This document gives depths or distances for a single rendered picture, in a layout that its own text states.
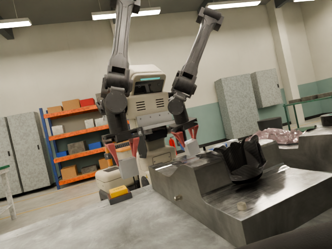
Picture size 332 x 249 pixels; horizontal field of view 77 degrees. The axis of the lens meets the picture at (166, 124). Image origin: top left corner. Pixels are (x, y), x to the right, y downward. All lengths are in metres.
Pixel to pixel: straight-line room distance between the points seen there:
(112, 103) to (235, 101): 6.18
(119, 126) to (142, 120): 0.49
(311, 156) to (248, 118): 6.09
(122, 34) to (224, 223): 0.61
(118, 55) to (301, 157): 0.65
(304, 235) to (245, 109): 6.59
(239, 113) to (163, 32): 3.38
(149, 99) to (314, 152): 0.78
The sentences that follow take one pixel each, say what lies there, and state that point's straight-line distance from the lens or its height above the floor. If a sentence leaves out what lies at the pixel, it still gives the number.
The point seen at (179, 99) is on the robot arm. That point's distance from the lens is 0.71.
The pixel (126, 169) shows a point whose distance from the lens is 0.63.
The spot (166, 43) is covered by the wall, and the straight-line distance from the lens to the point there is 6.84.
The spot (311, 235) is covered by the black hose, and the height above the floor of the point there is 0.92.
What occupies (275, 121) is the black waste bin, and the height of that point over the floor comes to 0.56.
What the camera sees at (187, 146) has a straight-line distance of 0.82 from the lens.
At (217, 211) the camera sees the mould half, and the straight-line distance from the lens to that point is 0.44.
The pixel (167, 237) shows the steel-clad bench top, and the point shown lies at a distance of 0.50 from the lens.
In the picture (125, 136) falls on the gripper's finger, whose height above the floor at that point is 1.03.
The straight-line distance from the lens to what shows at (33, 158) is 6.15.
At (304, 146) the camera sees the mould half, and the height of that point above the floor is 0.88.
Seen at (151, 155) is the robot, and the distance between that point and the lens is 1.14.
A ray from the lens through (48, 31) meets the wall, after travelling 6.90.
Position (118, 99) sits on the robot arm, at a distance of 0.56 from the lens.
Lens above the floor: 1.04
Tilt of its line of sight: 1 degrees down
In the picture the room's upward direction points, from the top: 12 degrees counter-clockwise
